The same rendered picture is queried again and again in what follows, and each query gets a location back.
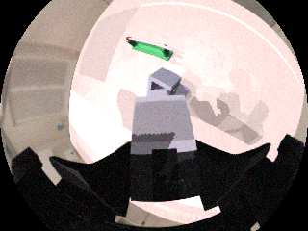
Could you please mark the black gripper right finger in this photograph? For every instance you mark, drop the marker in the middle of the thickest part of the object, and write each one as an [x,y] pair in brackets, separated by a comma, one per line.
[221,171]

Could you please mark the grey tapered pin with red cap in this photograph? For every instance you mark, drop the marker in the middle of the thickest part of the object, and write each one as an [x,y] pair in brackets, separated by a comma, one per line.
[152,43]

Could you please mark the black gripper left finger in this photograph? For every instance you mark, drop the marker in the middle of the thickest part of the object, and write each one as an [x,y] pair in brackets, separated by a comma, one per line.
[108,179]

